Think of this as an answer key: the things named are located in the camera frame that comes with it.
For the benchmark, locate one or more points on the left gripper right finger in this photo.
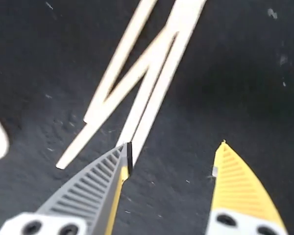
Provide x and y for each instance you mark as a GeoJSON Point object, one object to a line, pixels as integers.
{"type": "Point", "coordinates": [235, 191]}

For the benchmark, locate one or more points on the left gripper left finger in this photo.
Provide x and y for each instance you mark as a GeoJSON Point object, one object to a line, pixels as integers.
{"type": "Point", "coordinates": [88, 195]}

